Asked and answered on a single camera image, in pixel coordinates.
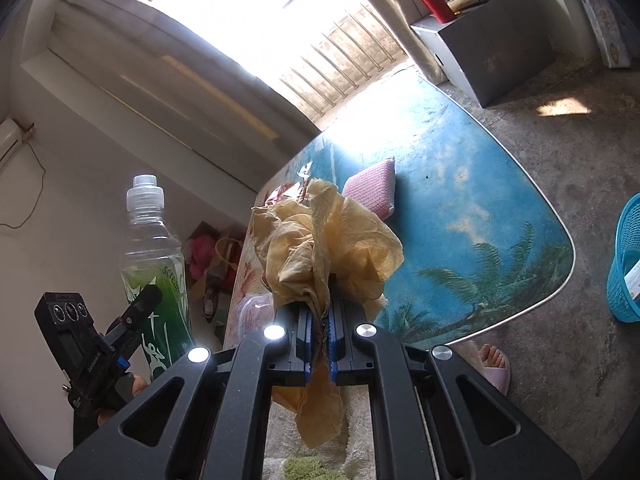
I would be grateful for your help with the person's foot in pink slipper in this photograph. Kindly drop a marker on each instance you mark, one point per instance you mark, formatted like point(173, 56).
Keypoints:
point(492, 365)

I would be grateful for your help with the beige curtain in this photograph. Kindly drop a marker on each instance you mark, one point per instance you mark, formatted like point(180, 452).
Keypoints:
point(165, 75)
point(395, 25)

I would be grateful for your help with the red gift bag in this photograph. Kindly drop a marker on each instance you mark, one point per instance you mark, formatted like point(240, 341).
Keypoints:
point(227, 260)

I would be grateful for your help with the red thermos flask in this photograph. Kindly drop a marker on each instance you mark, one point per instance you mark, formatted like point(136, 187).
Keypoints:
point(436, 2)

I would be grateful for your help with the grey cardboard box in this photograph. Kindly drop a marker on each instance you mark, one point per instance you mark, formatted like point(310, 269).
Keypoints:
point(490, 50)

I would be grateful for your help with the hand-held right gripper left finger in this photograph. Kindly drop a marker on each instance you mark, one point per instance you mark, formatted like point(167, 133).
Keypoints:
point(305, 340)

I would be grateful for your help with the white air conditioner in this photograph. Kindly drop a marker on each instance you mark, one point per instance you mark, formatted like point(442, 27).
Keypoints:
point(12, 140)

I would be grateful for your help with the green plastic bottle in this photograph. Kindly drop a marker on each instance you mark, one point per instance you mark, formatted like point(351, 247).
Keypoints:
point(150, 240)

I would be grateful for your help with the pink plush item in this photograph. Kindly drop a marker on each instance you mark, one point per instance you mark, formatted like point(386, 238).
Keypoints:
point(200, 255)

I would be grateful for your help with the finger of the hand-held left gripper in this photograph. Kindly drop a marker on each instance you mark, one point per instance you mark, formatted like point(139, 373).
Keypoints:
point(137, 310)

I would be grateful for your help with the green fluffy towel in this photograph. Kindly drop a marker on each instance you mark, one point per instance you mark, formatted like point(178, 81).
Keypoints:
point(312, 467)

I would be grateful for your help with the person's left hand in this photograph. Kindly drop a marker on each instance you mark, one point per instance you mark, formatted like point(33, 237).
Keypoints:
point(139, 387)

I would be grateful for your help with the pink sponge cloth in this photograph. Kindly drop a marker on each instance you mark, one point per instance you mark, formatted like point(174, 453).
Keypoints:
point(372, 187)

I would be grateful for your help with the blue plastic wastebasket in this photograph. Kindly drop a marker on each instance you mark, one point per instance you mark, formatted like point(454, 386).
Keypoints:
point(622, 240)

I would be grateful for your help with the brown paper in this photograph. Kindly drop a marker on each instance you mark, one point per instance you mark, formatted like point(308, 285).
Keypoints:
point(320, 230)

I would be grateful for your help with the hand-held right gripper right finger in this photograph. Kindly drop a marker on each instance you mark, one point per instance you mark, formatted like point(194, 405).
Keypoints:
point(340, 345)

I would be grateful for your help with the clear red-printed plastic bag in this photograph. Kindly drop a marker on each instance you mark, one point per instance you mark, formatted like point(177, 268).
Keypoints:
point(255, 315)
point(287, 190)

